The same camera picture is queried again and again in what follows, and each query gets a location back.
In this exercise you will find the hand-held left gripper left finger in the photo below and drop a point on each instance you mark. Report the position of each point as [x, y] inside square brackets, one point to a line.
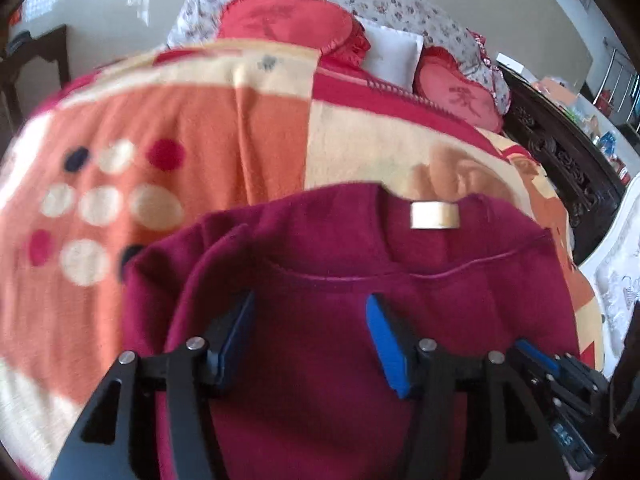
[235, 347]

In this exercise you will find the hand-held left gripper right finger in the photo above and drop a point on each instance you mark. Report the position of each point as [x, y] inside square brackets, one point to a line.
[387, 352]

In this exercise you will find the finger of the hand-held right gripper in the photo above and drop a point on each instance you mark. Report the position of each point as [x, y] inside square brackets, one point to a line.
[565, 375]

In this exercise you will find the maroon sweater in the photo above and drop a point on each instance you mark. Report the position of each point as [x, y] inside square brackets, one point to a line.
[325, 320]

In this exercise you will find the white ornate chair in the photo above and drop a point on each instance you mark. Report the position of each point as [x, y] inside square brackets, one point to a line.
[615, 270]

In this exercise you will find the dark carved wooden headboard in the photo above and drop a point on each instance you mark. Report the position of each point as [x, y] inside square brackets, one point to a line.
[565, 160]

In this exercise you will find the orange red printed blanket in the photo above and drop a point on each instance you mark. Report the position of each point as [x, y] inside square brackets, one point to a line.
[175, 125]

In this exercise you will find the pile of colourful small things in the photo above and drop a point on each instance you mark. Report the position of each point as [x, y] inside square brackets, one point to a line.
[595, 125]

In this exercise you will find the red heart-shaped pillow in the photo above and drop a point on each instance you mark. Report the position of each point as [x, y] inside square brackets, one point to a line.
[462, 95]
[285, 17]

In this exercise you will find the white pillow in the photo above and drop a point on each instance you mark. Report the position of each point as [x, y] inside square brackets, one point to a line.
[392, 50]

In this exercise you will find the dark wooden side table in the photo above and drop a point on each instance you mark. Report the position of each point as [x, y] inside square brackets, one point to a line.
[30, 70]

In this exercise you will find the floral quilt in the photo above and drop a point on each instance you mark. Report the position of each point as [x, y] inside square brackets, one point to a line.
[400, 0]

